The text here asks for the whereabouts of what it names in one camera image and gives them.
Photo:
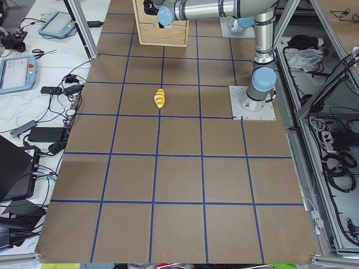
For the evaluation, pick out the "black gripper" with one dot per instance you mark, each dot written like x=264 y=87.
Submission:
x=148 y=4

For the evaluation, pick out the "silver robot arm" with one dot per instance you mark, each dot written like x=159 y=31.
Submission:
x=237 y=25
x=263 y=12

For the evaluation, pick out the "light wooden drawer cabinet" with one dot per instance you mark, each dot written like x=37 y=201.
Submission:
x=175 y=35

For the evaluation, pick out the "toy bread roll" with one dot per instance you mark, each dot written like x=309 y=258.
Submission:
x=159 y=98

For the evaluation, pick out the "upper teach pendant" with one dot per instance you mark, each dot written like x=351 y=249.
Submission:
x=59 y=26

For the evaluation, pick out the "teach pendant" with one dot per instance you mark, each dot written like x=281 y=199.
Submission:
x=59 y=26
x=18 y=74

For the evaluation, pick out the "black scissors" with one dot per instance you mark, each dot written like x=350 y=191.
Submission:
x=38 y=53

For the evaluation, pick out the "black cloth bundle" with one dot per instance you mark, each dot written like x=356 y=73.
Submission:
x=302 y=42

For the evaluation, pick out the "crumpled white cloth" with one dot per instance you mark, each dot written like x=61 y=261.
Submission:
x=307 y=60

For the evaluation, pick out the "lower teach pendant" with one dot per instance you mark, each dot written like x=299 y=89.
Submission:
x=18 y=74

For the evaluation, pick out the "black power adapter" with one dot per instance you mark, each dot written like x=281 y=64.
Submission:
x=45 y=134

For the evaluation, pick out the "black laptop computer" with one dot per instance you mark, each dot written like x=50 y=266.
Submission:
x=18 y=168

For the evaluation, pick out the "white power strip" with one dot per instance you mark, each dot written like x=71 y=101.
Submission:
x=325 y=138

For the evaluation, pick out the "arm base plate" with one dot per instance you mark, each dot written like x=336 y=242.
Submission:
x=244 y=108
x=247 y=34

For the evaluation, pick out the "aluminium frame post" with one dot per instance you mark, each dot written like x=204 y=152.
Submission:
x=81 y=25

